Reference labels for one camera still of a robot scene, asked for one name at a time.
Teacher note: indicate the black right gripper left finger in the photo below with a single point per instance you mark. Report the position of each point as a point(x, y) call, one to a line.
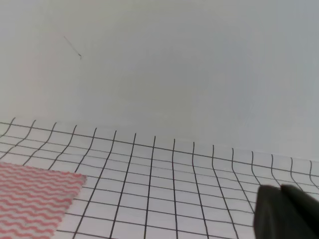
point(275, 216)

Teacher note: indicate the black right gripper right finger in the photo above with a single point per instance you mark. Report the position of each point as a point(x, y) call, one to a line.
point(307, 206)

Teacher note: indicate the pink wavy striped towel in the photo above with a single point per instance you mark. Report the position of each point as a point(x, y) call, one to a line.
point(33, 201)

